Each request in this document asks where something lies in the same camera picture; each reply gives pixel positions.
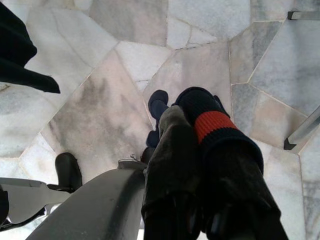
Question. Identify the navy knit sweater red trim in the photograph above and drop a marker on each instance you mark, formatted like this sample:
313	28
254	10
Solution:
207	110

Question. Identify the silver metal clothes rack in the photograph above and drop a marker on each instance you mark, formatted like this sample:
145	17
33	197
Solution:
305	127

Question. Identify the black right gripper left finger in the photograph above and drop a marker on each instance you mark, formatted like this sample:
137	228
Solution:
172	162

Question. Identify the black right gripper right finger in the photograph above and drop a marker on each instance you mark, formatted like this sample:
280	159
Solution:
237	197

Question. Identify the black printed T-shirt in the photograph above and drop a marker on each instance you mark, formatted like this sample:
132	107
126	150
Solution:
17	50

